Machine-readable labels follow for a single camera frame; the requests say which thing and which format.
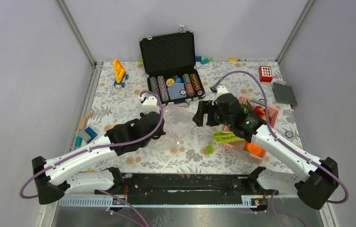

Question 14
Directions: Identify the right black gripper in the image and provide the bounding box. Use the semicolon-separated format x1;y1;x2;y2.
191;101;233;128

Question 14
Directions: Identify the clear pink zip bag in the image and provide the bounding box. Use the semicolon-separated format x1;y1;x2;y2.
147;105;196;151

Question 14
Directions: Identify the green celery stalk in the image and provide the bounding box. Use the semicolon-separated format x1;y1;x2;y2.
206;131;245;155

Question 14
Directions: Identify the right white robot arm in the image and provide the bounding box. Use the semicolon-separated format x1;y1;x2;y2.
193;93;339;210

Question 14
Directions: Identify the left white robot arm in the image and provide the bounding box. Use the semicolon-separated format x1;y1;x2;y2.
32;112;165;205

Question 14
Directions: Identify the blue card deck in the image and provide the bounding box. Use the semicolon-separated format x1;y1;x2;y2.
167;83;186;100

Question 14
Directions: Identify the yellow poker chip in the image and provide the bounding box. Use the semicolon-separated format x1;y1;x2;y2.
165;78;175;87

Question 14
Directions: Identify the floral tablecloth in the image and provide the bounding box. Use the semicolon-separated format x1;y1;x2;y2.
87;61;302;174

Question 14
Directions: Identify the teal toy block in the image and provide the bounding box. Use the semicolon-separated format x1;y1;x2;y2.
200;58;210;65

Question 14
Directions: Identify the pink plastic basket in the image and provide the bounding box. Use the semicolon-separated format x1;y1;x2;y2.
220;96;280;163

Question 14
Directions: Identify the yellow toy ladder cart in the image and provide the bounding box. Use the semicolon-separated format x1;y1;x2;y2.
113;59;129;88

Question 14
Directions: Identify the blue toy block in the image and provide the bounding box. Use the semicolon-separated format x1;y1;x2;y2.
84;127;97;143

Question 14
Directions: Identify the black poker chip case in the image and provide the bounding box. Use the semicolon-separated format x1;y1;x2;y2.
139;31;205;105

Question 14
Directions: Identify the orange fruit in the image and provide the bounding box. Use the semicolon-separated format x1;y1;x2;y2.
244;143;263;157

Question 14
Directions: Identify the wooden toy block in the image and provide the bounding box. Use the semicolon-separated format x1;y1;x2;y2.
78;116;88;130

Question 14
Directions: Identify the red grid block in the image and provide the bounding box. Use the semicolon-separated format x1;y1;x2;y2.
259;66;273;83

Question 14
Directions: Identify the grey building baseplate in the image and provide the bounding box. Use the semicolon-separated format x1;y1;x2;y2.
272;82;297;106

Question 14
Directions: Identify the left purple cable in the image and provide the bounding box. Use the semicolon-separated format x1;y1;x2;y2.
19;90;165;200

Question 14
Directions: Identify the purple cable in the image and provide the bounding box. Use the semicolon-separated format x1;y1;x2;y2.
213;70;350;205
19;90;165;200

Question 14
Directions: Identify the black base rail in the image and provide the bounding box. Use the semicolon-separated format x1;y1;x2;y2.
103;173;273;206

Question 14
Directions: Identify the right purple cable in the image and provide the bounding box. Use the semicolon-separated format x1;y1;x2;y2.
213;70;350;205

